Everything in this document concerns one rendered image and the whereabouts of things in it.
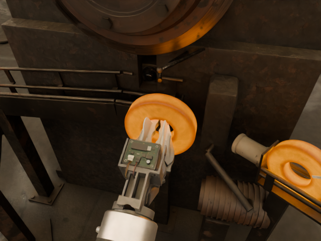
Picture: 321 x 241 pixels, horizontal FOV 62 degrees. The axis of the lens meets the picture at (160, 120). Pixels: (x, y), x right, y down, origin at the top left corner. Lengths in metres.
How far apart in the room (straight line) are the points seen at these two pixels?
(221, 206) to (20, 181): 1.14
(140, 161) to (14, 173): 1.32
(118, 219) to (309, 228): 1.20
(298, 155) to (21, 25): 0.87
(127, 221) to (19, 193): 1.23
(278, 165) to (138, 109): 0.38
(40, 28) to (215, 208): 0.76
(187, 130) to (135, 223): 0.21
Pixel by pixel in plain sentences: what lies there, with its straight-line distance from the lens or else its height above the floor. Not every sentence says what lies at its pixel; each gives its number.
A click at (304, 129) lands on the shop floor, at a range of 1.97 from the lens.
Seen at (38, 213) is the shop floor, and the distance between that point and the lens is 1.51.
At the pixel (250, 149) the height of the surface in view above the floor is 0.69.
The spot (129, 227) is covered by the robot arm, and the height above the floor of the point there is 0.84.
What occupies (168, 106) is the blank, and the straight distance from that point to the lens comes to 0.51.
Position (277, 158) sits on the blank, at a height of 0.72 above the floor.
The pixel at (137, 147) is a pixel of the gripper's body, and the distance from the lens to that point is 0.45.
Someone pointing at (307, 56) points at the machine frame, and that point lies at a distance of 0.81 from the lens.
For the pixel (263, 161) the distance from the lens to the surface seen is 0.73.
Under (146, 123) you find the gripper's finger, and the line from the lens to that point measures 0.51.
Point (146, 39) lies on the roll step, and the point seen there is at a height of 0.93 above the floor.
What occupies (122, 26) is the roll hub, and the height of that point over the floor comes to 0.99.
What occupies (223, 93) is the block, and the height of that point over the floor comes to 0.80.
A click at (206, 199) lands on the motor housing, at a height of 0.51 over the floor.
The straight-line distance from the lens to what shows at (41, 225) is 1.46.
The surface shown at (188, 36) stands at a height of 0.94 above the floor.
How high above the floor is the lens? 1.22
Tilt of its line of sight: 43 degrees down
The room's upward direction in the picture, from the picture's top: straight up
